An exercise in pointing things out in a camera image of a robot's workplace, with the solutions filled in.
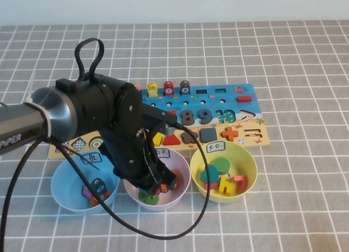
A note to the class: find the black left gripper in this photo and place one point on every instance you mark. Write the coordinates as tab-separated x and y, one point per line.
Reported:
128	159

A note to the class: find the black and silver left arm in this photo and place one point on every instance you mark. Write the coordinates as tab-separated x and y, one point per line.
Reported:
81	113

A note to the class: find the pale pink plastic bowl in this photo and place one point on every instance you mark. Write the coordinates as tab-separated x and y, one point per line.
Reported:
180	164

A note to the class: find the slate fish piece number nine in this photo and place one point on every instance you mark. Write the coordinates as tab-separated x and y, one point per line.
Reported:
97	184

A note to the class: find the orange fish piece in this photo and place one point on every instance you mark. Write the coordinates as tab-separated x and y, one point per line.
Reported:
95	201

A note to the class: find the purple fish piece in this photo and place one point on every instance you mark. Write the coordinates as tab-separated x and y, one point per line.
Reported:
86	192

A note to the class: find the yellow plastic bowl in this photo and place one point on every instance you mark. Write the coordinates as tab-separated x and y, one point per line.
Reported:
240	162

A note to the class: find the yellow fish piece number six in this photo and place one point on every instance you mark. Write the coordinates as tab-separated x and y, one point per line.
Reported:
152	90

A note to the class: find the red fish piece number seven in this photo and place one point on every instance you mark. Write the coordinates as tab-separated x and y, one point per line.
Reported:
168	89

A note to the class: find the light blue plastic bowl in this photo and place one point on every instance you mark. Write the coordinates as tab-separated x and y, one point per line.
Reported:
65	183

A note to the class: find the brown fish piece number eight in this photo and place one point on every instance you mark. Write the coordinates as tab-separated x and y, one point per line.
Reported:
185	88

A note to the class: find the pink fish piece number five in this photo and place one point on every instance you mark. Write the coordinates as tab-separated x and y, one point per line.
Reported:
137	86

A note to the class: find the colourful wooden puzzle board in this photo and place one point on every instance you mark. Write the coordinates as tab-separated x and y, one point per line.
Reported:
245	107

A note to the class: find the bright green wooden number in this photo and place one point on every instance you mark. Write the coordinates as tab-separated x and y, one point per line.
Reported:
141	195

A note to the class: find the red wooden triangle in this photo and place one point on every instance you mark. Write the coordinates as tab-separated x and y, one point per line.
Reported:
172	141

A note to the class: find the yellow wooden pentagon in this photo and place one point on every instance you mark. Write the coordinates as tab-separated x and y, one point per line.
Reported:
158	140

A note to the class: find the pink wooden block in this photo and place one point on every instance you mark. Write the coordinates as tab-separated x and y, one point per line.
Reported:
212	185

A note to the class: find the teal wooden heart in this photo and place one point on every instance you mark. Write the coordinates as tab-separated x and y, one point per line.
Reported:
214	173

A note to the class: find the brown wooden star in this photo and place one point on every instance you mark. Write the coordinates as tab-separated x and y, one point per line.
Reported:
188	138

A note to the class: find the green wooden circle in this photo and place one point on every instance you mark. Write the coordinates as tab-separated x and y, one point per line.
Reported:
222	164

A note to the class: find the slate wooden square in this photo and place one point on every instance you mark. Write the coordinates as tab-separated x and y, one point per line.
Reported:
208	134

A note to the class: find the brown wooden number eight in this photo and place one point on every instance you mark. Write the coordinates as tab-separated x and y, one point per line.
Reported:
188	117

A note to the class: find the red wooden number seven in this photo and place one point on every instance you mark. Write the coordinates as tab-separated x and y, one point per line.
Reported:
171	112

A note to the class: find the slate wooden number nine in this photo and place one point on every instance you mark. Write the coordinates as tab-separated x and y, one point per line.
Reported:
205	114

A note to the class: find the orange wooden plus sign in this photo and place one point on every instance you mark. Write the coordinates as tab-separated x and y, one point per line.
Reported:
229	134

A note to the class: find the red wooden minus bar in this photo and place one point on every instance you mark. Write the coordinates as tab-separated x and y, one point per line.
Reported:
243	99

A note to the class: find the white zip tie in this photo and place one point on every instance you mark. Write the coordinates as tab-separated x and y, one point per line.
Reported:
45	118

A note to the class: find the grey checked tablecloth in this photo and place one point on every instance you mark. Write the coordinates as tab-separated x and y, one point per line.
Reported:
286	72

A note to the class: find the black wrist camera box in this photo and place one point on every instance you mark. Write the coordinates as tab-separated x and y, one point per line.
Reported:
158	117

